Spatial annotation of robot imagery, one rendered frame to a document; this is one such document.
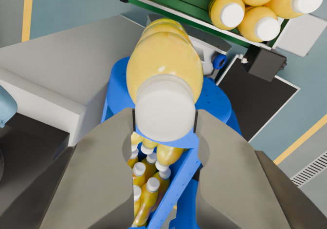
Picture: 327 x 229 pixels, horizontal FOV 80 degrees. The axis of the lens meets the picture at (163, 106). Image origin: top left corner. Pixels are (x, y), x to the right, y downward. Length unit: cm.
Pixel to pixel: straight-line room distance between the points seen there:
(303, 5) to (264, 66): 17
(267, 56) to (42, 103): 55
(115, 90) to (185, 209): 159
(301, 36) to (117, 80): 55
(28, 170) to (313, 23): 82
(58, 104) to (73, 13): 129
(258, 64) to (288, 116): 141
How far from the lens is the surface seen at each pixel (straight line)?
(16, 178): 56
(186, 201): 192
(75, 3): 174
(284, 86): 161
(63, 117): 53
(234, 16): 42
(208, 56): 61
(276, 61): 57
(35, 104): 56
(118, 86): 37
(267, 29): 43
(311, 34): 74
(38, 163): 54
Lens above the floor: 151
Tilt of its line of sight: 59 degrees down
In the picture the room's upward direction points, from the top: 164 degrees counter-clockwise
